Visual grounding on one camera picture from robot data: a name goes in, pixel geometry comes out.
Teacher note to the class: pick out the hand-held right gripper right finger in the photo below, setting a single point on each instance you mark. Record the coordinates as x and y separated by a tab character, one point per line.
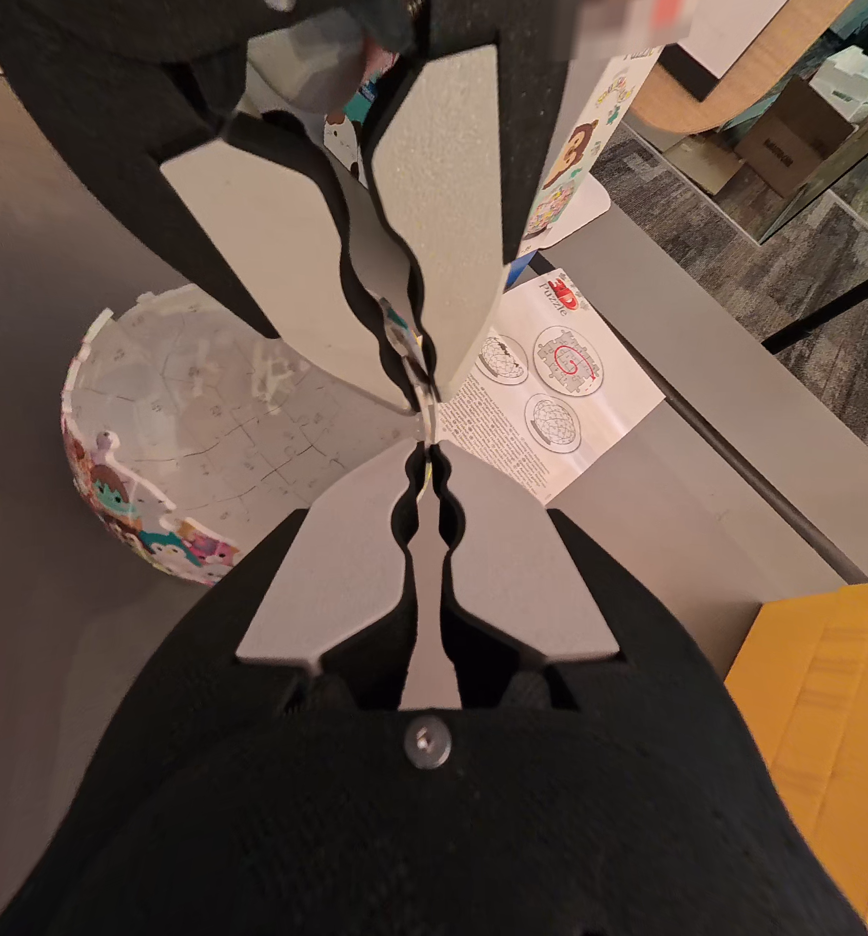
529	578

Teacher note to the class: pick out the single curved puzzle piece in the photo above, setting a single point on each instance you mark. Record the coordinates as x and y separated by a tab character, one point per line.
401	333

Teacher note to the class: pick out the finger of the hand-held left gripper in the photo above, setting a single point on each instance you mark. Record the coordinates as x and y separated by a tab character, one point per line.
456	183
273	241

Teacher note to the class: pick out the colourful puzzle ball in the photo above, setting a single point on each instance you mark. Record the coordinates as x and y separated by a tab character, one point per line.
185	409

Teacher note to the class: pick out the black metal leg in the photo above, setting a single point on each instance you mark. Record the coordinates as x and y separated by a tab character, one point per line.
829	314

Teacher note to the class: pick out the folded instruction leaflet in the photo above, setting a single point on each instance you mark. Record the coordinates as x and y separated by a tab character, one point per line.
587	409

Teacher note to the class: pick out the cardboard box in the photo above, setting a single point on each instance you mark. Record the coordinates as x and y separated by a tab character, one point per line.
792	146

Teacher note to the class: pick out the glass partition panel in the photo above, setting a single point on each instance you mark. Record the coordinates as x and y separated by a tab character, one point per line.
829	190

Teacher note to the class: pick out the stack of white boxes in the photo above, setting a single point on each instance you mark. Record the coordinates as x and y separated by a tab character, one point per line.
851	80

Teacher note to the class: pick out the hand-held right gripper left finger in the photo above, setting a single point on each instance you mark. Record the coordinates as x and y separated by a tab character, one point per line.
331	578

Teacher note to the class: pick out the yellow plastic bin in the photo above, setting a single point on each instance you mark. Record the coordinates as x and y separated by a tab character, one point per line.
829	731

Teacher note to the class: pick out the white sign board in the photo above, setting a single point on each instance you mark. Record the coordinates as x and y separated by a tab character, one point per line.
770	80

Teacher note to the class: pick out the colourful puzzle box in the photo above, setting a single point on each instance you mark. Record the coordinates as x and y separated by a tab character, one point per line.
573	146

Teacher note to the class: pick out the white sign stand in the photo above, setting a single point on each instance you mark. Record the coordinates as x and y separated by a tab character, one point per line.
587	208

